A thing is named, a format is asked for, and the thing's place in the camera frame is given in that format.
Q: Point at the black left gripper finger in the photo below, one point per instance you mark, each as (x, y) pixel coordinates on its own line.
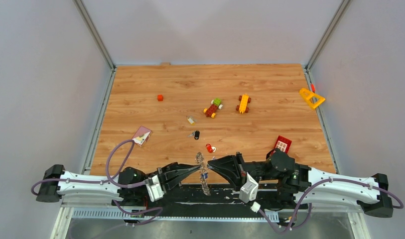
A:
(184, 170)
(175, 177)

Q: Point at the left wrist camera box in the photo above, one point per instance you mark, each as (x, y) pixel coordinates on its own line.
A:
(154, 188)

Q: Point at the small orange cube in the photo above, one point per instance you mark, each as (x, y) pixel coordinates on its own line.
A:
(160, 97)

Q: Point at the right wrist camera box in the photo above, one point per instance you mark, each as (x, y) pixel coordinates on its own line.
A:
(248, 193)

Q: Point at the red playing card deck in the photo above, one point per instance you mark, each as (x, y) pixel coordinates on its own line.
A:
(141, 135)

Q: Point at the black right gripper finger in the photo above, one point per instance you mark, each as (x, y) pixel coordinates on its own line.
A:
(224, 165)
(236, 180)

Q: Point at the key with black fob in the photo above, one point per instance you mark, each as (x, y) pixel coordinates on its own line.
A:
(195, 134)

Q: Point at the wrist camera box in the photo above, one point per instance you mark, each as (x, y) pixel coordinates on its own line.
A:
(154, 188)
(248, 193)

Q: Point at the yellow triangular brick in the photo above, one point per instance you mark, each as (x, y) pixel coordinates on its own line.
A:
(312, 99)

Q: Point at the yellow brown toy brick car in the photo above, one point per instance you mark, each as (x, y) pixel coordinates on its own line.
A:
(242, 107)

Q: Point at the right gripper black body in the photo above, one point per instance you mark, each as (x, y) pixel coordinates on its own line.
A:
(256, 170)

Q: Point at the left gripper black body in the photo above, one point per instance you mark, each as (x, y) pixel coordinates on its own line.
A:
(163, 175)

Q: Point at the red yellow toy brick car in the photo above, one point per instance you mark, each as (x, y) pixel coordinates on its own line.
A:
(216, 104)

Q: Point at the red key tag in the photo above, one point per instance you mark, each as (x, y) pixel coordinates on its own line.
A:
(210, 148)

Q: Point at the red window brick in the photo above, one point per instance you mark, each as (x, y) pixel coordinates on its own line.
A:
(283, 144)

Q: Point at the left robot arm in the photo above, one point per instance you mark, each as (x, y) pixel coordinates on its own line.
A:
(130, 187)

